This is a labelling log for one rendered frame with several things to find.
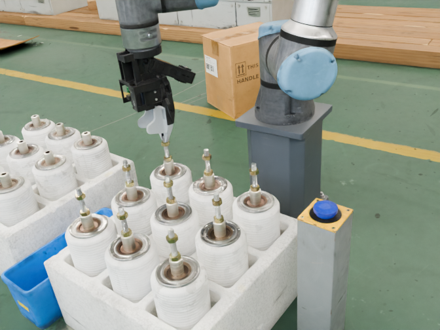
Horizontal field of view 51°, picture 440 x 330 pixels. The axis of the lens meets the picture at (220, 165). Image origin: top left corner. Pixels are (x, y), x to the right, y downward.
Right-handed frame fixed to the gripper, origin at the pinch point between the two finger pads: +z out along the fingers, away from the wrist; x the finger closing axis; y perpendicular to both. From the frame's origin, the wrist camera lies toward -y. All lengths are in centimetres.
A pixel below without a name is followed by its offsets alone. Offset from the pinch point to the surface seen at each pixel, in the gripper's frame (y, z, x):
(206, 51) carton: -60, 11, -77
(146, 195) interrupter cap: 9.5, 9.2, 5.4
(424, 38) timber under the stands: -176, 27, -53
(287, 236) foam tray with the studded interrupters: -10.0, 16.6, 28.1
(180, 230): 9.5, 10.3, 19.4
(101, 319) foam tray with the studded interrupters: 27.8, 22.9, 17.8
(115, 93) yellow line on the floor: -35, 35, -124
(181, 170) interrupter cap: -1.3, 9.1, 1.7
